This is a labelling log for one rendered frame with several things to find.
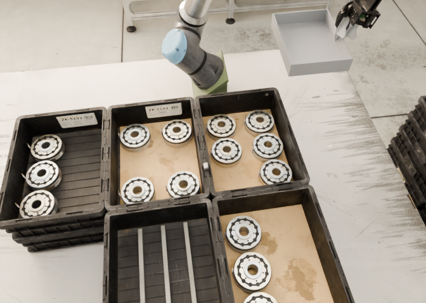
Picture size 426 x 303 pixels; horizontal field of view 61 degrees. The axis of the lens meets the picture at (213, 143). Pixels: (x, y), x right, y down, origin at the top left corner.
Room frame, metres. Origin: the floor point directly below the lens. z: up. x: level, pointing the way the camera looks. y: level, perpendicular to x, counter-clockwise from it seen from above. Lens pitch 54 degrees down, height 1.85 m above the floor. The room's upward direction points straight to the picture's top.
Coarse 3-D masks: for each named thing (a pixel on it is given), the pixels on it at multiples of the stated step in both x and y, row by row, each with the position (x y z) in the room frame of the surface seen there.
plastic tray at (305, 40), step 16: (272, 16) 1.12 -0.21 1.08; (288, 16) 1.12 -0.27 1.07; (304, 16) 1.13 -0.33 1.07; (320, 16) 1.14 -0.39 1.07; (288, 32) 1.07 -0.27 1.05; (304, 32) 1.07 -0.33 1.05; (320, 32) 1.07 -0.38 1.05; (288, 48) 0.98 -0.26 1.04; (304, 48) 0.98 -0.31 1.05; (320, 48) 0.98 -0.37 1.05; (336, 48) 0.98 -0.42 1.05; (288, 64) 0.87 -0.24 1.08; (304, 64) 0.86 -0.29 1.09; (320, 64) 0.86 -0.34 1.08; (336, 64) 0.87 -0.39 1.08
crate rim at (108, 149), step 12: (108, 108) 0.81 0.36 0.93; (192, 108) 0.81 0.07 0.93; (108, 120) 0.76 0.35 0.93; (108, 132) 0.71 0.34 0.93; (108, 144) 0.66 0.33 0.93; (108, 156) 0.63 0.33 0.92; (108, 168) 0.57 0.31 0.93; (108, 180) 0.54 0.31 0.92; (204, 180) 0.53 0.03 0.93; (108, 192) 0.49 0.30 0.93; (108, 204) 0.45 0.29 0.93; (132, 204) 0.45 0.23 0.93; (144, 204) 0.45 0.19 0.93; (156, 204) 0.45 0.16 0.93
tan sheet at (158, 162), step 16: (192, 128) 0.81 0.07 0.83; (160, 144) 0.73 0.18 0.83; (192, 144) 0.73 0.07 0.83; (128, 160) 0.67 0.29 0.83; (144, 160) 0.67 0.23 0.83; (160, 160) 0.67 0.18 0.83; (176, 160) 0.67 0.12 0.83; (192, 160) 0.67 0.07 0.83; (128, 176) 0.60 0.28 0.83; (144, 176) 0.60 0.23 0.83; (160, 176) 0.60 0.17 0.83; (160, 192) 0.54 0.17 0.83
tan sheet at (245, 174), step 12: (204, 120) 0.84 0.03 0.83; (240, 120) 0.84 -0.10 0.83; (240, 132) 0.78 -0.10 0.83; (276, 132) 0.78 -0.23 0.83; (240, 144) 0.73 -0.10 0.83; (252, 144) 0.73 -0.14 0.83; (252, 156) 0.68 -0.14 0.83; (216, 168) 0.64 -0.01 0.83; (228, 168) 0.64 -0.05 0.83; (240, 168) 0.64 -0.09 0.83; (252, 168) 0.64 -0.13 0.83; (216, 180) 0.59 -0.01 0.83; (228, 180) 0.59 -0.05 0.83; (240, 180) 0.59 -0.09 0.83; (252, 180) 0.59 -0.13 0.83
